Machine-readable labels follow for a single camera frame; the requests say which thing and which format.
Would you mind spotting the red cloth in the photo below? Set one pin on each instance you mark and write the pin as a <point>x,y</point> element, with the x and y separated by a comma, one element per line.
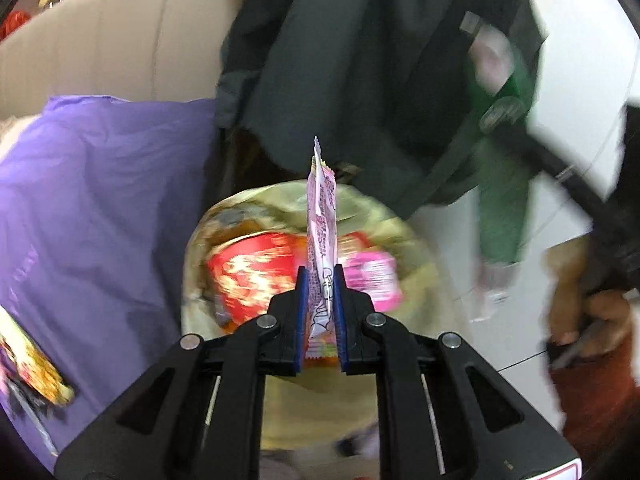
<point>600,400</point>

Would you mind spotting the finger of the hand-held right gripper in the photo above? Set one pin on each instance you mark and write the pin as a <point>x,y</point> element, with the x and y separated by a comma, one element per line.
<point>555,170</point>

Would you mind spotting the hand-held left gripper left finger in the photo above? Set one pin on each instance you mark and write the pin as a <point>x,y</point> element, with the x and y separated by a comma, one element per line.
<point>301,320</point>

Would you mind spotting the yellow noodle snack bag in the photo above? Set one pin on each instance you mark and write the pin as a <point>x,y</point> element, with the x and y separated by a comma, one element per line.
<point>35,360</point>

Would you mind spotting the person's right hand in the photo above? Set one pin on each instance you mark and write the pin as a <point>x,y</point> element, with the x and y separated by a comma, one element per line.
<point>567,290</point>

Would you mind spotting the yellow plastic trash bag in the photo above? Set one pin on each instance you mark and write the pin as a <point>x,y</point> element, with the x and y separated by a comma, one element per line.
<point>320,410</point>

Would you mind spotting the purple blanket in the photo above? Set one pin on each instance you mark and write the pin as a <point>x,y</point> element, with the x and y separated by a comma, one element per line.
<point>100,210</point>

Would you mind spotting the dark hanging jacket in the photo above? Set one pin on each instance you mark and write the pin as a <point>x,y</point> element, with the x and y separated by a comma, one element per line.
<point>350,60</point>

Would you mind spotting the pink printed candy wrapper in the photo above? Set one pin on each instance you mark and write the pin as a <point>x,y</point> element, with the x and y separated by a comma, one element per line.
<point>321,240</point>

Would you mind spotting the beige padded headboard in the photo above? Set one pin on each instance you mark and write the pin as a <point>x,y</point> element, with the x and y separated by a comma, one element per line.
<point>125,35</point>

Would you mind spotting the small red plastic bag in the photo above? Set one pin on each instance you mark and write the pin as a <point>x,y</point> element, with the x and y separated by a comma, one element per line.
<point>12,25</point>

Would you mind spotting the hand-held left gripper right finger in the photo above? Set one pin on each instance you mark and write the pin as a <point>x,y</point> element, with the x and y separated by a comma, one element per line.
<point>340,320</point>

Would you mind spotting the red paper cup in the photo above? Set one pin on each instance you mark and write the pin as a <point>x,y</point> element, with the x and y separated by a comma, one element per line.
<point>250,280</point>

